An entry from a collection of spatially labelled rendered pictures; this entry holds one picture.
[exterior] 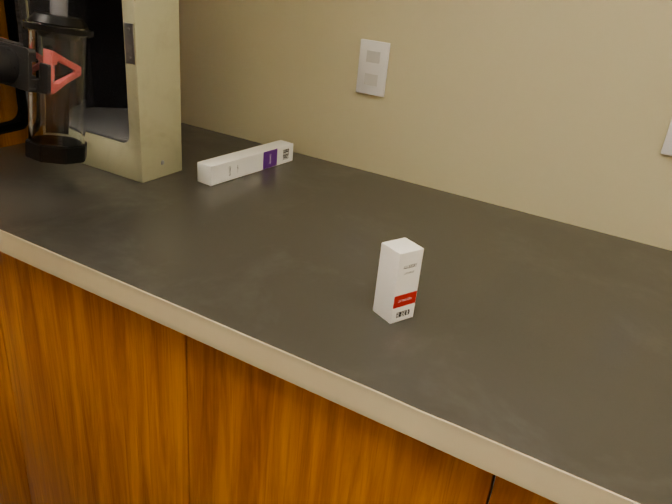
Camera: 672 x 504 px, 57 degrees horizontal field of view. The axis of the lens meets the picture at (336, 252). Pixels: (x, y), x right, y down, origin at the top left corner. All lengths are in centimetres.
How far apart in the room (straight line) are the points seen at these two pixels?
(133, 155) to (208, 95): 47
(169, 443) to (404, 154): 78
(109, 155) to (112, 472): 60
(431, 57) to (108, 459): 99
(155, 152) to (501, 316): 74
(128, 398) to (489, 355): 58
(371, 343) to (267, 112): 91
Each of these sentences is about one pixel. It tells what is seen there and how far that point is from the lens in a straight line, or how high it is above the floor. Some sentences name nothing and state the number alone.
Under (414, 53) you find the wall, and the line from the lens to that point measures 137.
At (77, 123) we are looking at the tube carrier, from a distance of 118.
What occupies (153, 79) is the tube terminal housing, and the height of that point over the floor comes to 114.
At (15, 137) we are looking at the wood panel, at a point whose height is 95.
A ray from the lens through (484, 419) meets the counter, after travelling 71.
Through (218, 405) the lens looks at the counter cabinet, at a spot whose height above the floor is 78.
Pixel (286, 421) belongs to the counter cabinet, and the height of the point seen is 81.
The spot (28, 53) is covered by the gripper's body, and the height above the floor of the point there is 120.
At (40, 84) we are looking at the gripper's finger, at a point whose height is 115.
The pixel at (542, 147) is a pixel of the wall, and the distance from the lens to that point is 131.
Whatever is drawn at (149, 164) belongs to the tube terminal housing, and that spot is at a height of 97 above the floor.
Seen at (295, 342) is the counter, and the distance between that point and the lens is 78.
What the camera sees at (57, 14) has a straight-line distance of 118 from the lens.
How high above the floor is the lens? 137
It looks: 25 degrees down
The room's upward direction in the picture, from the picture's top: 6 degrees clockwise
